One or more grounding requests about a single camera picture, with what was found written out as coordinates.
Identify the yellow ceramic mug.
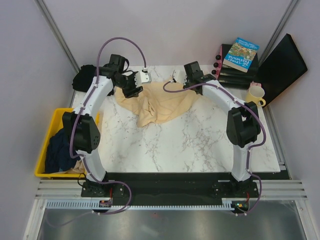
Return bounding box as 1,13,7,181
245,85,266,107

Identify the folded black t-shirt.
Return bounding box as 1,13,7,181
72,64,118,97

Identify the colourful treehouse book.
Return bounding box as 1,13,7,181
222,37,260,73

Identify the black box with knobs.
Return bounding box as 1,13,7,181
211,44,259,90

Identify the small pink box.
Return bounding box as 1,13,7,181
249,81,262,88

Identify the navy blue t-shirt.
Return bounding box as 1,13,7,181
44,128,80,174

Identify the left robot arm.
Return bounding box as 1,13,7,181
62,54,148,197

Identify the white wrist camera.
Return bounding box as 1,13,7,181
134,71,152,87
171,69,187,86

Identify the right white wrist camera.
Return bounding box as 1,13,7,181
171,69,187,86

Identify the white slotted cable duct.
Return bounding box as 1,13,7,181
46,199,113,210

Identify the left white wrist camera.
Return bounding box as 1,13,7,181
134,71,152,87

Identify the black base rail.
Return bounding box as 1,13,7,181
81,172,259,207

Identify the yellow plastic bin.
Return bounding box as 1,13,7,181
34,107,100,179

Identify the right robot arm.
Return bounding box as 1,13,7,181
183,61,262,197

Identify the cream yellow t-shirt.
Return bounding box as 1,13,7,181
114,82,199,128

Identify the black flat panel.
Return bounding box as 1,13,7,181
254,33,308,105

